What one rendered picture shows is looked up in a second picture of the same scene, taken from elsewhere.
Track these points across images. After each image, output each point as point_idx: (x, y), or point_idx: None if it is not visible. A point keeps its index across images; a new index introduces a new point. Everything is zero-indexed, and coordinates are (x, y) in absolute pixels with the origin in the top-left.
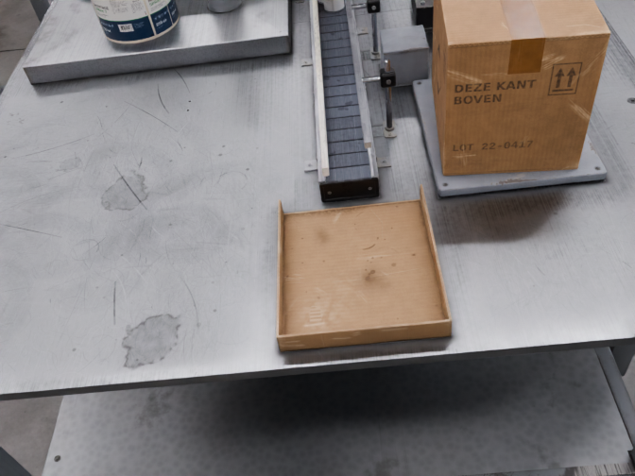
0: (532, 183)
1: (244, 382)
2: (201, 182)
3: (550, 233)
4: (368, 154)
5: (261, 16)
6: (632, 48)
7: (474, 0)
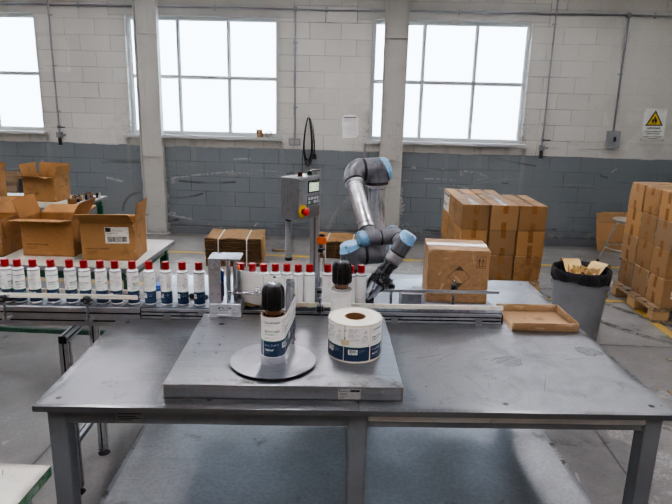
0: None
1: (506, 478)
2: (496, 345)
3: (506, 298)
4: None
5: None
6: (398, 278)
7: (461, 247)
